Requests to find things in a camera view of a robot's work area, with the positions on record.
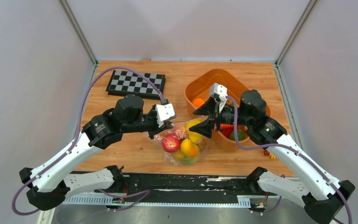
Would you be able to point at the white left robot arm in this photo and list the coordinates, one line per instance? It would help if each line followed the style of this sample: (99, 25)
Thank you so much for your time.
(54, 181)

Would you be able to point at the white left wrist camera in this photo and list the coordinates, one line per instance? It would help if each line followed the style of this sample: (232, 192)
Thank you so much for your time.
(165, 113)

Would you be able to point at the green toy lime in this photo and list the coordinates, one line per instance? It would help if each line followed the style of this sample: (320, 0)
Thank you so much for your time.
(240, 135)

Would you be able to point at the orange plastic basket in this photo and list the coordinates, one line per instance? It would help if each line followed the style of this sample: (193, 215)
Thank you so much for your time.
(199, 88)

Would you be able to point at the clear zip top bag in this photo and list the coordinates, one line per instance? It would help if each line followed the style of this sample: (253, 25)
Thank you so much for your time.
(181, 130)

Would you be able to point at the red toy apple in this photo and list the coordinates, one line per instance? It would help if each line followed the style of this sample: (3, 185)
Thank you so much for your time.
(171, 143)

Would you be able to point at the yellow brick toy car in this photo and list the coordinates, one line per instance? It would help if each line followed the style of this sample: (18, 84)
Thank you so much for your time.
(269, 155)

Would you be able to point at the green toy cabbage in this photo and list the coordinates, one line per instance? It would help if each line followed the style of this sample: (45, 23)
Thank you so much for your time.
(189, 161)

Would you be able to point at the red toy chili pepper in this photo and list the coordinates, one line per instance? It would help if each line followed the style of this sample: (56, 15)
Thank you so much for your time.
(229, 127)

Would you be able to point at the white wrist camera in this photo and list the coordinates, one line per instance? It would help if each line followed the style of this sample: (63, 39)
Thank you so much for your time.
(165, 113)
(219, 93)

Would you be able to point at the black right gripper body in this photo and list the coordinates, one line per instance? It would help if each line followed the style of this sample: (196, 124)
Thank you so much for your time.
(226, 116)

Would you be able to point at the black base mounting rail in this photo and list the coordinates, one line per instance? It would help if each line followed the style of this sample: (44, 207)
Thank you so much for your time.
(180, 188)

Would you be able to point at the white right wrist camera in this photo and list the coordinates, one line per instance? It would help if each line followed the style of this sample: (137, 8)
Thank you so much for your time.
(219, 93)

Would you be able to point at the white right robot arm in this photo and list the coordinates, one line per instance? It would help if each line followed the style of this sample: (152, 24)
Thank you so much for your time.
(320, 194)

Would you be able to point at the orange toy fruit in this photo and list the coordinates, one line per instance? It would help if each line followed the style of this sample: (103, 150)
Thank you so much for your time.
(198, 102)

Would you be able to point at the black white checkerboard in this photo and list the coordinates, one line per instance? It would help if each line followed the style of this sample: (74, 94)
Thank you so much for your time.
(123, 83)

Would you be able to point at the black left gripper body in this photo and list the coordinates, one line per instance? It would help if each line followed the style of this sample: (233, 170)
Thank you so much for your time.
(147, 122)

